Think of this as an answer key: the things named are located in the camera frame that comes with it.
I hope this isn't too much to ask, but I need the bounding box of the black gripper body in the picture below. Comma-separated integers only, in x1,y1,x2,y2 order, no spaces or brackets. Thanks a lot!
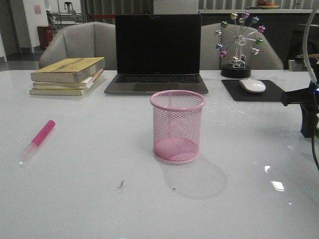
281,82,319,106

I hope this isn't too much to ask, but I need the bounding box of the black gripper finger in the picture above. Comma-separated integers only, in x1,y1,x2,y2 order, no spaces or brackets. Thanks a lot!
300,104,319,138

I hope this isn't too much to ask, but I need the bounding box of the pink highlighter pen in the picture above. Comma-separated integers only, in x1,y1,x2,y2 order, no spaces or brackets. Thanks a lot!
19,120,55,166

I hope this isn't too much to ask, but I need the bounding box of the green highlighter pen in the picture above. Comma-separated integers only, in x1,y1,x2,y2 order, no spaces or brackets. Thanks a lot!
314,115,319,138

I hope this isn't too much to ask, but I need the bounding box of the pink mesh pen holder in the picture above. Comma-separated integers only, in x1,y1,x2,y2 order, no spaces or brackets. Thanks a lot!
150,90,205,164

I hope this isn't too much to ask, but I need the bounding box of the dark chair far right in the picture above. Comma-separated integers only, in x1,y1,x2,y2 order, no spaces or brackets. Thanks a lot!
284,24,319,69

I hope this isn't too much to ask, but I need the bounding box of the black mouse pad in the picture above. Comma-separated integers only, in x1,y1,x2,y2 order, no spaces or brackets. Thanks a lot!
221,80,284,102

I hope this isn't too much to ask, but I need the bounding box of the white computer mouse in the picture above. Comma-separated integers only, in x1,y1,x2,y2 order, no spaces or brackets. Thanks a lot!
239,79,266,93

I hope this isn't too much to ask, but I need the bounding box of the ferris wheel desk ornament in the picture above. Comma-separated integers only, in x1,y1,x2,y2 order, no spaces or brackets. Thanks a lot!
215,11,266,79

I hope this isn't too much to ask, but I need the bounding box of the fruit bowl on counter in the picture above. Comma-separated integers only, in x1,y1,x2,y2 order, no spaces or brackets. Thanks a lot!
256,0,279,9

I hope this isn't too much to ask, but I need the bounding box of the right grey armchair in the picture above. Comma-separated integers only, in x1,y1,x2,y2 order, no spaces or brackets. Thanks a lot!
200,23,283,70

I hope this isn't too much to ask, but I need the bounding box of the grey armchair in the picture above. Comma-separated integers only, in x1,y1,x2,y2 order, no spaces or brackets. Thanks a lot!
200,23,283,70
39,22,117,70

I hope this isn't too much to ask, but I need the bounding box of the grey open laptop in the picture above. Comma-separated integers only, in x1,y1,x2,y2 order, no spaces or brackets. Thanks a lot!
104,14,208,95

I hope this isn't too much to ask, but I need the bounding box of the left grey armchair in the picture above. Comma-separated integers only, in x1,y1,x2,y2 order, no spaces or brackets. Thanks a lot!
39,22,117,70

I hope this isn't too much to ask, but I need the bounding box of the middle white book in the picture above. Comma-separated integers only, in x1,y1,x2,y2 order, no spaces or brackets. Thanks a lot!
33,69,104,90

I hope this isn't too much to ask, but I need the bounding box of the top yellow book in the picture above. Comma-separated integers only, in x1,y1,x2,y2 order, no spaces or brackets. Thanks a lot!
31,57,105,83

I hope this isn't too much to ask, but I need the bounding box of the yellow book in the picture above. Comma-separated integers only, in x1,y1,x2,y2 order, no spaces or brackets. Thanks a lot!
28,80,98,96
31,57,105,83

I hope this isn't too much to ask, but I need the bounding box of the bottom yellow book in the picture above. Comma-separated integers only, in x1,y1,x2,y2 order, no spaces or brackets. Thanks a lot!
28,80,98,96

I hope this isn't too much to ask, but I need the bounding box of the red trash bin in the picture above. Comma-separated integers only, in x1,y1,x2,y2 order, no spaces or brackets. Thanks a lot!
37,25,53,50

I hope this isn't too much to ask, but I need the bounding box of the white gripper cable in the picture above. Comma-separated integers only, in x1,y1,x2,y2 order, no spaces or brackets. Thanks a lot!
302,9,319,83

